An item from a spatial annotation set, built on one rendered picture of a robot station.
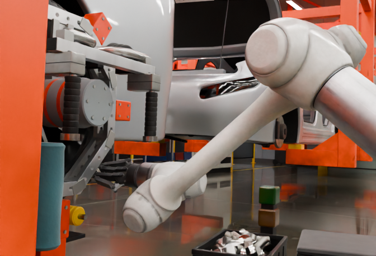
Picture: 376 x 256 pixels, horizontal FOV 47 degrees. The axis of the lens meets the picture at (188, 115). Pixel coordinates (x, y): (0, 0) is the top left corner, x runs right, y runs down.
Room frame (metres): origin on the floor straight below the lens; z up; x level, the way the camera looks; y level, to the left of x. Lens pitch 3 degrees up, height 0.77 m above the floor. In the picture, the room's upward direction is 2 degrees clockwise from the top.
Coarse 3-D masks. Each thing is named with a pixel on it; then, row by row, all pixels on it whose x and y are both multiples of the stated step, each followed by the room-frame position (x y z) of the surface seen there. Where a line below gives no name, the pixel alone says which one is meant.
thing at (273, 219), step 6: (258, 210) 1.00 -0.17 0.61; (264, 210) 0.99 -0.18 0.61; (270, 210) 0.98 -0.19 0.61; (276, 210) 0.99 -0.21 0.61; (258, 216) 0.99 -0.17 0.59; (264, 216) 0.99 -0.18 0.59; (270, 216) 0.98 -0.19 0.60; (276, 216) 0.99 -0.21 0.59; (258, 222) 0.99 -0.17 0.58; (264, 222) 0.99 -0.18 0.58; (270, 222) 0.98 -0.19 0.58; (276, 222) 0.99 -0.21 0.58
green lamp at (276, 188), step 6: (264, 186) 1.00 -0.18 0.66; (270, 186) 1.00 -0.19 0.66; (276, 186) 1.01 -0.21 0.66; (258, 192) 1.00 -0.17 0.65; (264, 192) 0.99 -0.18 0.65; (270, 192) 0.98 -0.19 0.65; (276, 192) 0.99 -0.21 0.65; (258, 198) 1.00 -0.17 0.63; (264, 198) 0.99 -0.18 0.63; (270, 198) 0.98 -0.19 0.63; (276, 198) 0.99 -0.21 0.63; (264, 204) 0.99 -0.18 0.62; (270, 204) 0.98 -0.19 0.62
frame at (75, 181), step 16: (48, 16) 1.19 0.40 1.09; (64, 16) 1.25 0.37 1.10; (112, 80) 1.46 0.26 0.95; (112, 96) 1.46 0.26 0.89; (112, 112) 1.47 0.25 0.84; (96, 128) 1.47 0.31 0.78; (112, 128) 1.47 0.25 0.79; (96, 144) 1.45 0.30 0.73; (112, 144) 1.47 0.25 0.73; (80, 160) 1.40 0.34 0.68; (96, 160) 1.40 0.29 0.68; (80, 176) 1.34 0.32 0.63; (64, 192) 1.28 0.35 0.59; (80, 192) 1.34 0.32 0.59
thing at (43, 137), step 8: (48, 128) 1.56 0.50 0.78; (56, 128) 1.39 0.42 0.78; (80, 128) 1.50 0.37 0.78; (88, 128) 1.49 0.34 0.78; (48, 136) 1.55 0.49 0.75; (56, 136) 1.53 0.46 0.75; (80, 136) 1.48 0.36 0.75; (64, 144) 1.49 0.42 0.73; (72, 144) 1.48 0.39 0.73; (80, 144) 1.46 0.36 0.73; (64, 152) 1.47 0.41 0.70; (72, 152) 1.45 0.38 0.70; (80, 152) 1.46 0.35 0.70; (64, 160) 1.43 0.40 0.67; (72, 160) 1.43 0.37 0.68; (64, 168) 1.40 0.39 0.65
